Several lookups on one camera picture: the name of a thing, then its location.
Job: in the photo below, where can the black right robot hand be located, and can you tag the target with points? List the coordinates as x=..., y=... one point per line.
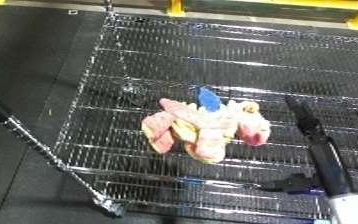
x=320, y=150

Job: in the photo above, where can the pink yellow soft toy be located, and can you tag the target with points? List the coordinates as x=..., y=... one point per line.
x=208, y=130

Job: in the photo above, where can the pale right robot arm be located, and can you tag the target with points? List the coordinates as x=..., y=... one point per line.
x=354, y=210

